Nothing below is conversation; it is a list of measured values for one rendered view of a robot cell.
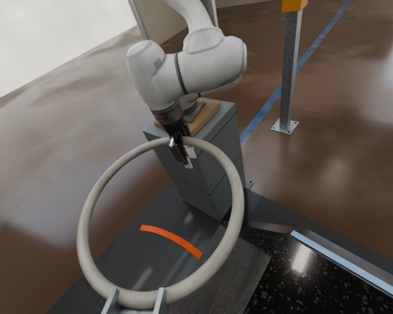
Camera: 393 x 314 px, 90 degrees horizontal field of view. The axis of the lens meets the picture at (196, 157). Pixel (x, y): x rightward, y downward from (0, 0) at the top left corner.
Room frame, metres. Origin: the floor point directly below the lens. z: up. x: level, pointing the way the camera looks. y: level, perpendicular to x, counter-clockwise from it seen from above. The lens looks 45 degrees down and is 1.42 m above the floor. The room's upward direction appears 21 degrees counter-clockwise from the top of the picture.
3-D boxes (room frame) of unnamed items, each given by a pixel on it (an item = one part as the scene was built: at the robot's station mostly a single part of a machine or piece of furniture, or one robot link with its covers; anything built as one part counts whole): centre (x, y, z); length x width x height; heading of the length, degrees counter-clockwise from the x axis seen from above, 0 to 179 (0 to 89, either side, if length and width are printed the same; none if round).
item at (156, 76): (0.53, 0.02, 1.23); 0.13 x 0.11 x 0.16; 76
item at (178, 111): (0.53, 0.03, 1.12); 0.09 x 0.09 x 0.06
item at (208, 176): (0.96, -0.03, 0.40); 0.50 x 0.50 x 0.80; 37
